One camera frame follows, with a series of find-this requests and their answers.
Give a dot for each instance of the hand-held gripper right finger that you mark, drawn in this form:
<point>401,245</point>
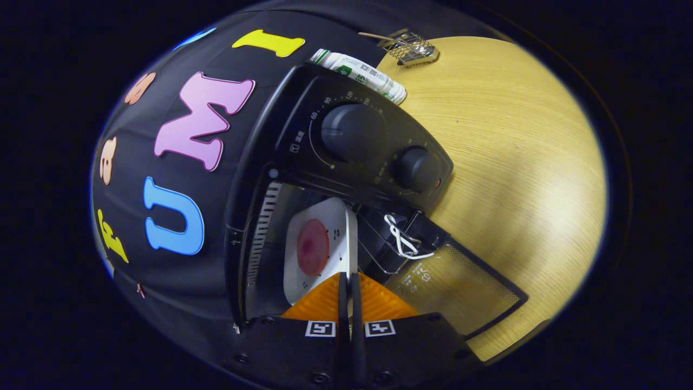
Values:
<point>400,352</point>

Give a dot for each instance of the wooden stick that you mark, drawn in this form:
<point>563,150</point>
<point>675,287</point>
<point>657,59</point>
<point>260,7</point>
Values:
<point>373,36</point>

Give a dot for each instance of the black backdrop cloth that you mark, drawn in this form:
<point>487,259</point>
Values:
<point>178,292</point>

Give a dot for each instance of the white bottle green label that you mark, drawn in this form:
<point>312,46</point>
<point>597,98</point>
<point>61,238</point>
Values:
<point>368,76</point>

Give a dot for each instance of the pink round food slice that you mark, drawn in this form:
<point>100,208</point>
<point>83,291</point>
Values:
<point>313,247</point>

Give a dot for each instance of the small red clip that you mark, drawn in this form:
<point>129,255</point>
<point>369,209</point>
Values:
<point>141,291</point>

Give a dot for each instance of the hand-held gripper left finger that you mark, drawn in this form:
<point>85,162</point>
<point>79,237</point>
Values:
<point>303,352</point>

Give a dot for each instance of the white foam tray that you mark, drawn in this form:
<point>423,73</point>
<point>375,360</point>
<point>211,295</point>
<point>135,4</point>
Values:
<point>340,216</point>

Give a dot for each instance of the black toaster oven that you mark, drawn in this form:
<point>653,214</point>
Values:
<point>292,108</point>

